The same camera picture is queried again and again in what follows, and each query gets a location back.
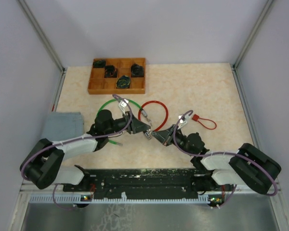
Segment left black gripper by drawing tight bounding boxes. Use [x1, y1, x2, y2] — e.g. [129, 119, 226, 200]
[105, 111, 151, 135]

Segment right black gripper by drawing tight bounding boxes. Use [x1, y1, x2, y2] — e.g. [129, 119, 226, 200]
[151, 124, 194, 156]

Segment red cable lock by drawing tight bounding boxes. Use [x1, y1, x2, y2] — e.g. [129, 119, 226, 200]
[138, 100, 169, 141]

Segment green cable lock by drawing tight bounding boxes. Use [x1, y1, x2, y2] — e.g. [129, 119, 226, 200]
[98, 99, 142, 146]

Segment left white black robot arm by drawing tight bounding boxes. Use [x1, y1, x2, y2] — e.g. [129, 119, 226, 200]
[20, 110, 151, 191]

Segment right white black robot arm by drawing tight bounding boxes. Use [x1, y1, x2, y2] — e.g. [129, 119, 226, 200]
[152, 125, 281, 196]

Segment blue yellow rolled tie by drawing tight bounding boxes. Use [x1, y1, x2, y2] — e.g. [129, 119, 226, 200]
[116, 75, 131, 89]

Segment black dotted rolled tie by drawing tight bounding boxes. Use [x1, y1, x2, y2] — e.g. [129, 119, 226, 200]
[131, 64, 145, 77]

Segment wooden compartment tray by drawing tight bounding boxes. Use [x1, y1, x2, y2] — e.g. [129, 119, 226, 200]
[88, 58, 146, 94]

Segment black orange rolled tie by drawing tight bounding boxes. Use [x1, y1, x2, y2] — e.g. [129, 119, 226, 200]
[104, 65, 118, 78]

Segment dark green rolled tie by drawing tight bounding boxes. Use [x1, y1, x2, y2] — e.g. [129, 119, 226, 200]
[92, 59, 106, 68]

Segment folded blue jeans cloth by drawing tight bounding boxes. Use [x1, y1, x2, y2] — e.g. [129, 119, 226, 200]
[40, 112, 85, 141]

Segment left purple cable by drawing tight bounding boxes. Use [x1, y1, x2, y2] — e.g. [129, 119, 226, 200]
[21, 94, 132, 211]

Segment purple cable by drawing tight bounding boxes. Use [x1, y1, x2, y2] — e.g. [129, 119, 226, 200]
[173, 110, 279, 210]
[21, 94, 132, 211]

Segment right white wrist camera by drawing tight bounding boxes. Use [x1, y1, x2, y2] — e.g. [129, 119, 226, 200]
[178, 114, 191, 129]

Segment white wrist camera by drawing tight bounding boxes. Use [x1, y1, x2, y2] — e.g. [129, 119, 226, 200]
[178, 114, 191, 129]
[118, 99, 129, 115]

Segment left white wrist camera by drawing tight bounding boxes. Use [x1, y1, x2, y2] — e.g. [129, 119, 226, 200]
[118, 99, 129, 115]

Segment thin red wire padlock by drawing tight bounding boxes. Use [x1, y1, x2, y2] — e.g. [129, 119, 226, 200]
[192, 114, 217, 130]

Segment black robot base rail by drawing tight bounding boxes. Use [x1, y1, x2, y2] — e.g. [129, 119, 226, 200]
[36, 167, 234, 207]

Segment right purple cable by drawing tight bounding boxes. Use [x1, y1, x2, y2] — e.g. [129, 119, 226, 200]
[173, 110, 279, 210]

